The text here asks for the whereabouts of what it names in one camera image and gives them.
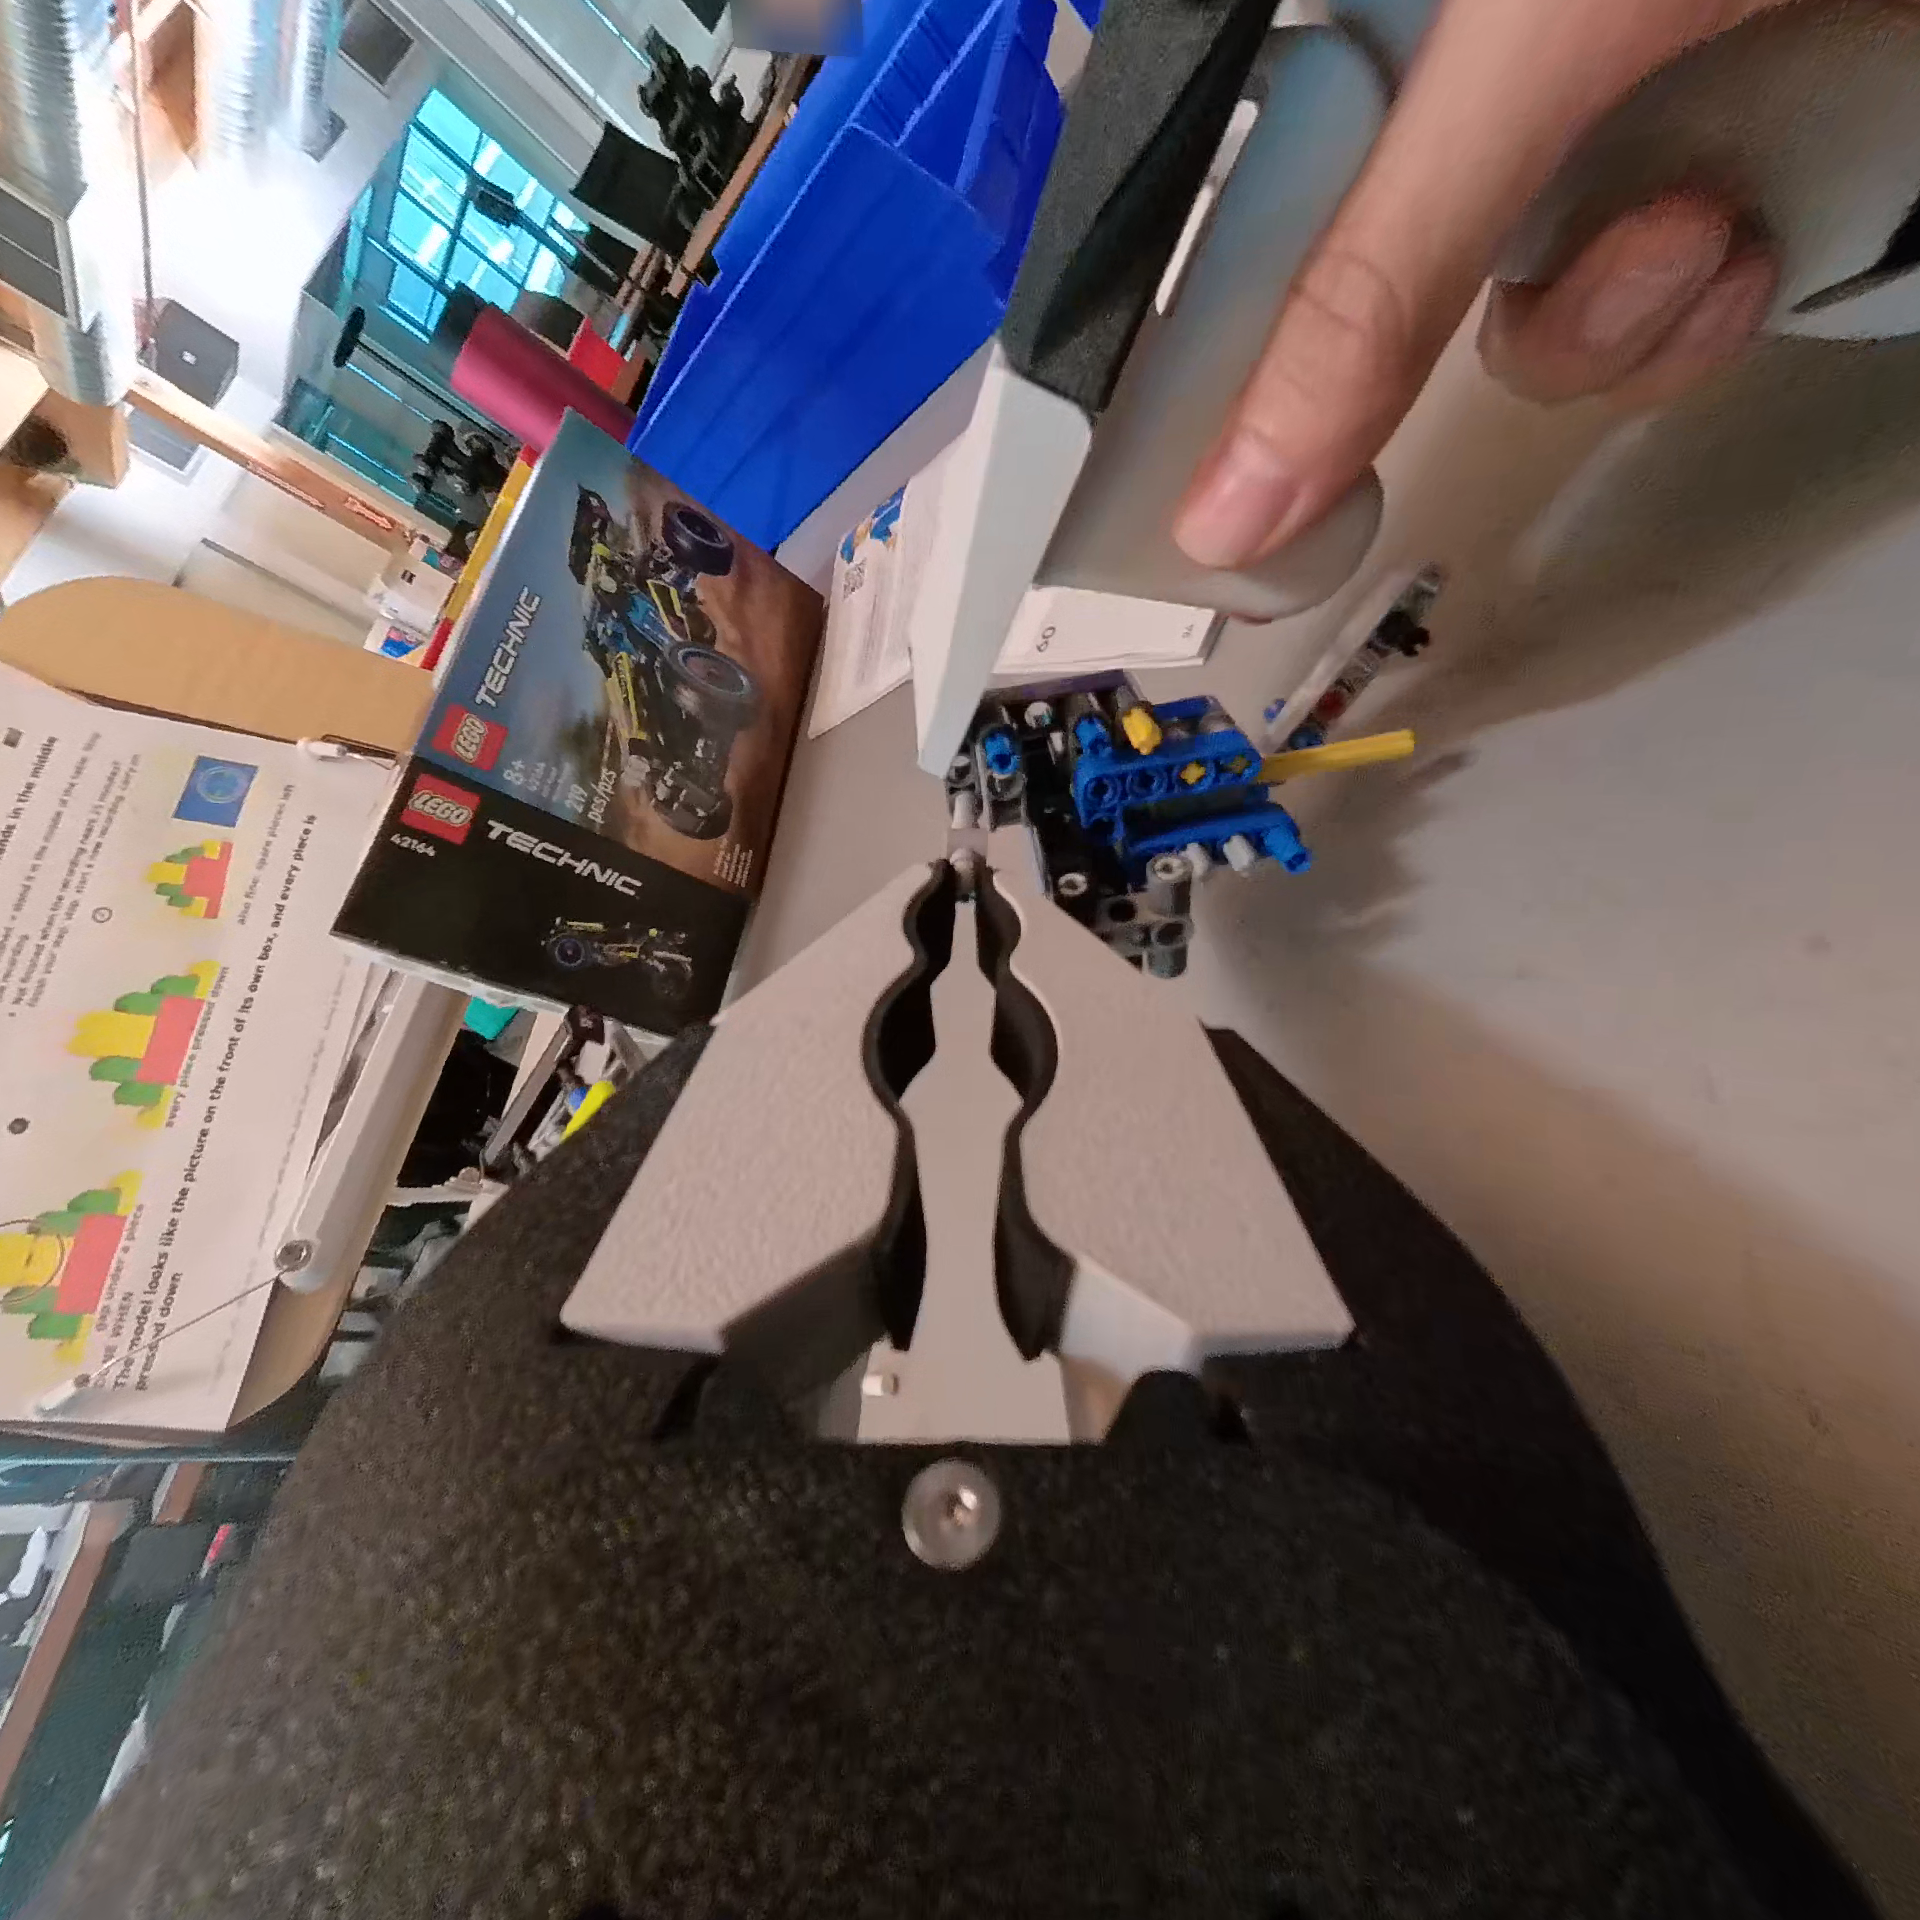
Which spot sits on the blue storage bin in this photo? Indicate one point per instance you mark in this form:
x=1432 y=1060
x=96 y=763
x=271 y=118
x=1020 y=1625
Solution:
x=975 y=91
x=840 y=347

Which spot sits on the small light grey lego pin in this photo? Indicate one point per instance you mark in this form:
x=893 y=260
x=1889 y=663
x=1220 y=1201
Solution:
x=961 y=859

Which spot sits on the blue grey lego sub-assembly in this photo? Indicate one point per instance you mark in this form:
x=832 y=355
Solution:
x=1154 y=780

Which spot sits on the magenta padded seat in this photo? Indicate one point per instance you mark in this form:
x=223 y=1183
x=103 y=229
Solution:
x=540 y=375

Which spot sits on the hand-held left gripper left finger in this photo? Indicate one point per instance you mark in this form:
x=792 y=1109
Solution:
x=735 y=1171

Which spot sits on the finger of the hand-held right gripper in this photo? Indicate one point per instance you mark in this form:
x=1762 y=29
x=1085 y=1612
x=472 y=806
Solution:
x=984 y=571

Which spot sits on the folded paper leaflet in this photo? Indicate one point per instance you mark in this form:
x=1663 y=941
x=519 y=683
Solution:
x=863 y=629

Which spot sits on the lego instruction booklet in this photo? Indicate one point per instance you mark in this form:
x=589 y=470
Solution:
x=1108 y=639

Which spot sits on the person's right hand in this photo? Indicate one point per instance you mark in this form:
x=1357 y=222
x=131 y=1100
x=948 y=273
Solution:
x=1349 y=331

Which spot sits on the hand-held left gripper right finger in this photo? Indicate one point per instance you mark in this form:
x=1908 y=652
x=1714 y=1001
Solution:
x=1184 y=1185

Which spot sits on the printed instruction sheet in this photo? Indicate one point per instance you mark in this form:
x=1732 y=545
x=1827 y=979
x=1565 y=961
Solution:
x=181 y=1051

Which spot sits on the lego set cardboard box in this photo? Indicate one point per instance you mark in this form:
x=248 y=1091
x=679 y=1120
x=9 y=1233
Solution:
x=600 y=675

